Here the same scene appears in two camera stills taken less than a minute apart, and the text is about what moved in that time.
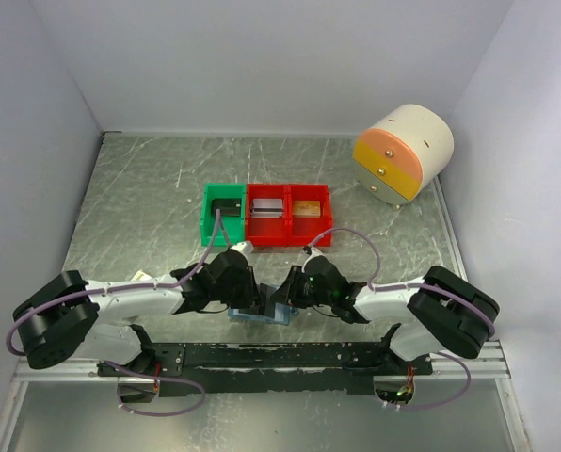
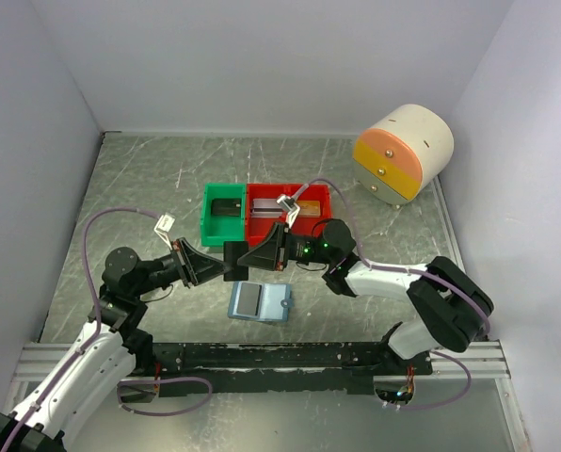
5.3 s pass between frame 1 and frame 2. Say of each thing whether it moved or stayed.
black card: stayed
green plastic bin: stayed
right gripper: moved
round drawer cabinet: stayed
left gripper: moved
